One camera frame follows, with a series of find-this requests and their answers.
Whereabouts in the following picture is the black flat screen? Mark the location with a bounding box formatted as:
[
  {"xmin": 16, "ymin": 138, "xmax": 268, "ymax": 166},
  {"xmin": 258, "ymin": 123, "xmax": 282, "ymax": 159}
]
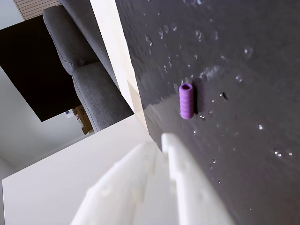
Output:
[{"xmin": 0, "ymin": 15, "xmax": 83, "ymax": 122}]

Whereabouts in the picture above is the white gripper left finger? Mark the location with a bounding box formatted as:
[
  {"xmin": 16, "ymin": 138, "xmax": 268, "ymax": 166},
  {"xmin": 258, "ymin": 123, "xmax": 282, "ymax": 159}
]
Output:
[{"xmin": 70, "ymin": 141, "xmax": 179, "ymax": 225}]

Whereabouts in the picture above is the purple ribbed pen grip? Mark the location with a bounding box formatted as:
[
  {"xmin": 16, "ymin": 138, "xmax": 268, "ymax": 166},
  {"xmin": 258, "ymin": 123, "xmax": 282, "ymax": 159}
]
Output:
[{"xmin": 179, "ymin": 82, "xmax": 195, "ymax": 120}]

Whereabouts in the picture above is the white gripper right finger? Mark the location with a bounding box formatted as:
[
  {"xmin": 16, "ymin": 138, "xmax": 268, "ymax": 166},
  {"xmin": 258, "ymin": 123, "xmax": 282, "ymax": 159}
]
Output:
[{"xmin": 161, "ymin": 132, "xmax": 235, "ymax": 225}]

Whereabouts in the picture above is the black glossy table mat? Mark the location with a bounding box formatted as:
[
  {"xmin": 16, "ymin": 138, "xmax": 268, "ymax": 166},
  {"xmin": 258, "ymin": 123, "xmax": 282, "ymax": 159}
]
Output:
[{"xmin": 114, "ymin": 0, "xmax": 300, "ymax": 225}]

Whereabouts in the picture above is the slatted wooden wall panel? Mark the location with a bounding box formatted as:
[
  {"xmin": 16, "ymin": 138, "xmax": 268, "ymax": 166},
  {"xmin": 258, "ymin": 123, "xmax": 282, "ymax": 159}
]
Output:
[{"xmin": 13, "ymin": 0, "xmax": 62, "ymax": 22}]

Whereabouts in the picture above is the brown cardboard box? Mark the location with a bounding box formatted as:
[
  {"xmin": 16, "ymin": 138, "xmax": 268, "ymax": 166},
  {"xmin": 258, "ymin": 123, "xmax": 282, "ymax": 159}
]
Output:
[{"xmin": 72, "ymin": 105, "xmax": 95, "ymax": 135}]

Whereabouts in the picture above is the grey fabric sofa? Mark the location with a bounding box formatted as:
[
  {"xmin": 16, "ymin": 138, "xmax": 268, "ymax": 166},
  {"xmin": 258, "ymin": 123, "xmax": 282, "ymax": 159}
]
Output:
[{"xmin": 42, "ymin": 0, "xmax": 135, "ymax": 132}]

